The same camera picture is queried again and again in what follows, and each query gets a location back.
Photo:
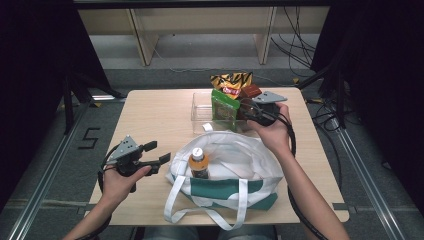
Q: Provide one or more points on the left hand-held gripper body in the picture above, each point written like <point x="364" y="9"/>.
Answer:
<point x="126" y="156"/>

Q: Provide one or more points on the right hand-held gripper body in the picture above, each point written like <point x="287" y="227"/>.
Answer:
<point x="265" y="111"/>

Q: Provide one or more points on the brown snack packet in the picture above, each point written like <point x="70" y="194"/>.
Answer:
<point x="250" y="90"/>

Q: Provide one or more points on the green snack packet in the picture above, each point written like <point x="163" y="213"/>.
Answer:
<point x="225" y="110"/>

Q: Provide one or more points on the yellow black chip bag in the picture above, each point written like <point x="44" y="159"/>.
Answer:
<point x="231" y="83"/>

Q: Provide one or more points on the clear plastic box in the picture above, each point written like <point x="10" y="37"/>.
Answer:
<point x="201" y="115"/>

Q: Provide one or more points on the white green orange tote bag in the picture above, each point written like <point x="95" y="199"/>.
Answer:
<point x="230" y="170"/>

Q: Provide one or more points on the person's right hand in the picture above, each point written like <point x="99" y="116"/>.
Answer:
<point x="275" y="136"/>

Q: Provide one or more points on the person's left hand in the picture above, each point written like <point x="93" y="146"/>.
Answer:
<point x="120" y="186"/>

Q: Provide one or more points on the orange drink bottle white cap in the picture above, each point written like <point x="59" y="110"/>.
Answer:
<point x="199" y="163"/>

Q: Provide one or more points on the yellow tape piece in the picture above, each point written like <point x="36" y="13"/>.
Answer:
<point x="314" y="100"/>

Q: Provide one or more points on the black metal stand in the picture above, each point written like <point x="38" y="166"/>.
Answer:
<point x="335" y="90"/>
<point x="71" y="96"/>

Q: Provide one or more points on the light wooden desk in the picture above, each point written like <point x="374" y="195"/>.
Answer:
<point x="200" y="20"/>

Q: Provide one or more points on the black curtain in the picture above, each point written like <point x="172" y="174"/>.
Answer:
<point x="33" y="83"/>
<point x="383" y="83"/>

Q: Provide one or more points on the aluminium floor rail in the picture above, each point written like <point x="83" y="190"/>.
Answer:
<point x="43" y="186"/>
<point x="366" y="186"/>

